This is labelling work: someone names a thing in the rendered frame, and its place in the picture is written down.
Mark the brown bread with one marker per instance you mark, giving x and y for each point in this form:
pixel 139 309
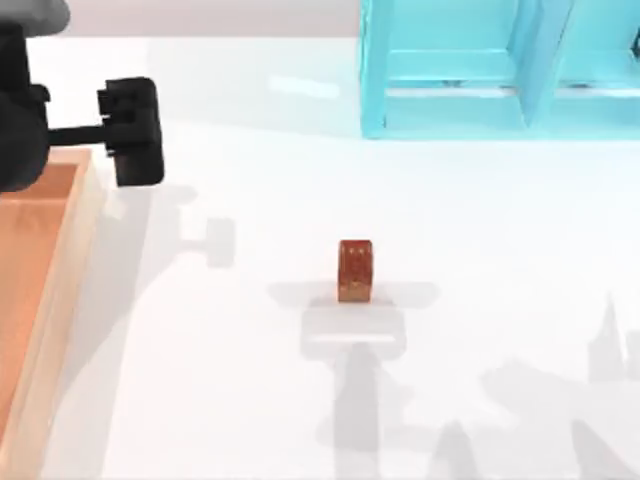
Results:
pixel 355 272

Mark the shallow salmon-coloured box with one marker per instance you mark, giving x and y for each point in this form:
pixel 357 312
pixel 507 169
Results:
pixel 30 260

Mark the light blue rack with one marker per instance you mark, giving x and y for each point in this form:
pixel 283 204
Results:
pixel 450 80

